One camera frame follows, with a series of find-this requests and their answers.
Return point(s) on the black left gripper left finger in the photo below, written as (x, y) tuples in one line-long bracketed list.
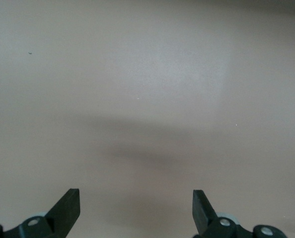
[(63, 213)]

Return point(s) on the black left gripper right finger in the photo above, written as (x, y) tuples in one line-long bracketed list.
[(204, 215)]

